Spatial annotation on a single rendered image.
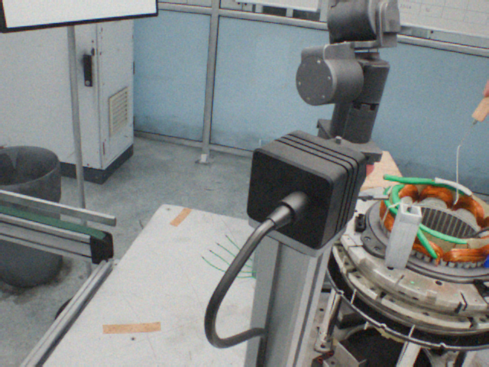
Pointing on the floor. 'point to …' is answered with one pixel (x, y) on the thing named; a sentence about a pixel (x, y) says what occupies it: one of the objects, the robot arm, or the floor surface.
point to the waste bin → (42, 259)
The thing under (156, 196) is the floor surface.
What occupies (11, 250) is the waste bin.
